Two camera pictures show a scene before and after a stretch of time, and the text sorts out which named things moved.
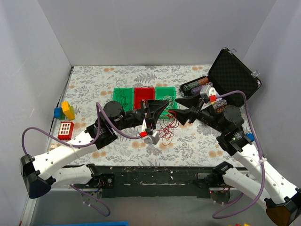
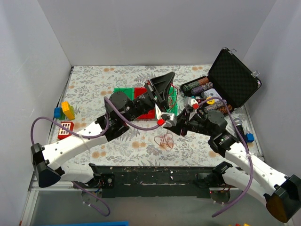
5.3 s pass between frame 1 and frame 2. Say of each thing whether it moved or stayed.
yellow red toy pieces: stayed
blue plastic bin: stayed
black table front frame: stayed
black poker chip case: stayed
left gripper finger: moved
